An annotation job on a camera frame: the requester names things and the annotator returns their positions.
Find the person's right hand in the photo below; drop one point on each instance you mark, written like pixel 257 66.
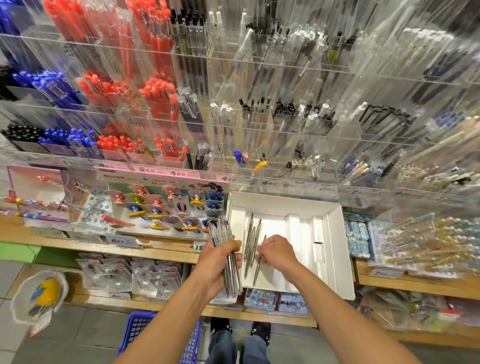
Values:
pixel 279 255

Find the person's left hand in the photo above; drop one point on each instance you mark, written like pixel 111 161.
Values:
pixel 211 266

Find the pile of silver pens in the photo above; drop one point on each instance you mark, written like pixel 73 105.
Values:
pixel 250 247

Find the clear pen bundle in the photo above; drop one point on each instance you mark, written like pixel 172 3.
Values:
pixel 221 229

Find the white cardboard box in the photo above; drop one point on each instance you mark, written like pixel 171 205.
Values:
pixel 334 232

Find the blue shopping basket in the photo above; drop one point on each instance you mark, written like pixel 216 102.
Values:
pixel 135 330

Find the clear acrylic display rack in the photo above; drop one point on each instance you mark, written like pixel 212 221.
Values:
pixel 315 82

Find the person's right forearm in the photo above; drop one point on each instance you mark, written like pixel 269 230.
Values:
pixel 345 322

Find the person's left forearm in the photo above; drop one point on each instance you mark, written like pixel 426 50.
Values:
pixel 161 330

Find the person's left shoe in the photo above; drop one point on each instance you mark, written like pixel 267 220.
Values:
pixel 220 325

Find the person's shoe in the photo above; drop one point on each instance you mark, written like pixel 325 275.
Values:
pixel 261 330
pixel 220 325

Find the person's right shoe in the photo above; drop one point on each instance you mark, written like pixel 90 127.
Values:
pixel 261 330

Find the person's left leg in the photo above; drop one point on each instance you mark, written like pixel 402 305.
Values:
pixel 222 349

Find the person's leg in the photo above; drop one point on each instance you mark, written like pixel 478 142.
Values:
pixel 257 352
pixel 222 349

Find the person's right leg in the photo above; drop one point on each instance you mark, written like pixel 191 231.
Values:
pixel 257 352

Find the stack of clear gold-pen packets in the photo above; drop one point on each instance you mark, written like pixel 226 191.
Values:
pixel 431 244

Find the white price tag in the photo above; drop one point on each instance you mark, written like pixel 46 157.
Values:
pixel 199 245

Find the row of small patterned packets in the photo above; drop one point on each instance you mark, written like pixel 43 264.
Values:
pixel 277 301

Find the tray of colourful clip packets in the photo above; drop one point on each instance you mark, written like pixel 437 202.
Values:
pixel 161 206

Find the stack of blue eraser packets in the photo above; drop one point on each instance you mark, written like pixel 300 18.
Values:
pixel 358 237

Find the stack of clear stationery packets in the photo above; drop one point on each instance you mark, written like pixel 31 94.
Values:
pixel 127 277

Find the round yellow blue packet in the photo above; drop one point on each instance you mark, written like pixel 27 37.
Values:
pixel 43 296

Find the rows of red pens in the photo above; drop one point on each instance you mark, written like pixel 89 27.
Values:
pixel 154 94

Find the stack of pink packets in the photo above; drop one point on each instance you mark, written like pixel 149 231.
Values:
pixel 36 195

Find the green shelf panel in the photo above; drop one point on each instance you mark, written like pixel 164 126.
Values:
pixel 16 252

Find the rows of black pens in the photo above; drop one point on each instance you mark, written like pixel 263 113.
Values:
pixel 19 135

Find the rows of blue pens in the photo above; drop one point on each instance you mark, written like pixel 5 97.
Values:
pixel 49 86

